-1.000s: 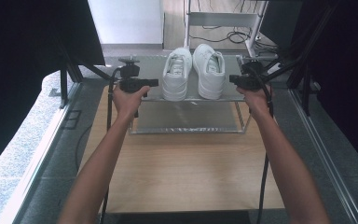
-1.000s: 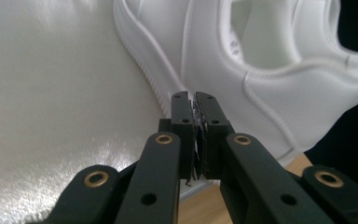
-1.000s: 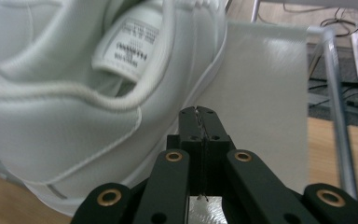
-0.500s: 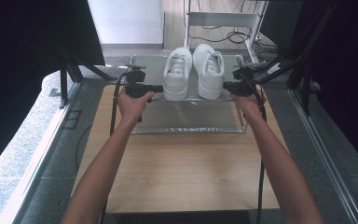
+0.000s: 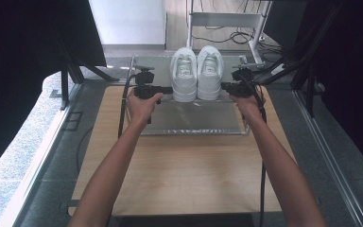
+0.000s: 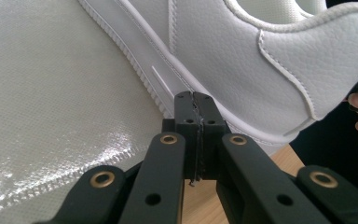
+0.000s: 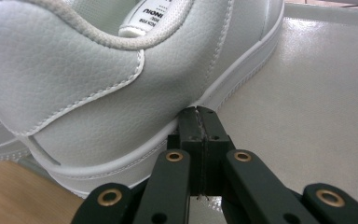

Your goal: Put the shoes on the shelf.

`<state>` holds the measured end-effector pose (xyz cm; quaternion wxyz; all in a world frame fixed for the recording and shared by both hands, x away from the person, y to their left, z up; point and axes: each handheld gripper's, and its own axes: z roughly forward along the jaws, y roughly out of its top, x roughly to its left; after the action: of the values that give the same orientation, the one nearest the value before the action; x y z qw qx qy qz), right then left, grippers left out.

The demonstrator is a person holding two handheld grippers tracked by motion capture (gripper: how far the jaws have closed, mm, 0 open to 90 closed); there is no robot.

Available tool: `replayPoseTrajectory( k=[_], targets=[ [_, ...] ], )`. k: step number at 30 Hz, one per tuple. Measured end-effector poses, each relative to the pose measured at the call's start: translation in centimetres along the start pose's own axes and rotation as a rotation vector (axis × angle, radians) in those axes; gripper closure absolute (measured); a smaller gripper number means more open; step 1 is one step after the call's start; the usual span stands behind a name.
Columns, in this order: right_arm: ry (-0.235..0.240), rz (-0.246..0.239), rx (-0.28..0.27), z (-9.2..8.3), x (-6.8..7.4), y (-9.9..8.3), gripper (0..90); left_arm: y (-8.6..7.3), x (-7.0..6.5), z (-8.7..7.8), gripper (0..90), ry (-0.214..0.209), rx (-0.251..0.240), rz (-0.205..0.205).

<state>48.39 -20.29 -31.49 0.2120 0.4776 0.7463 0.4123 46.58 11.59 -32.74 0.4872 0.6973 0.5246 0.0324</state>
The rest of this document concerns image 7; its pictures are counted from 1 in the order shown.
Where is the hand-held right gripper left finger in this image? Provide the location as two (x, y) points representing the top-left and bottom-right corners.
(167, 105), (205, 197)

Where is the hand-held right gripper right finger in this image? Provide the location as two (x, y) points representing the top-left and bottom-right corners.
(197, 105), (236, 197)

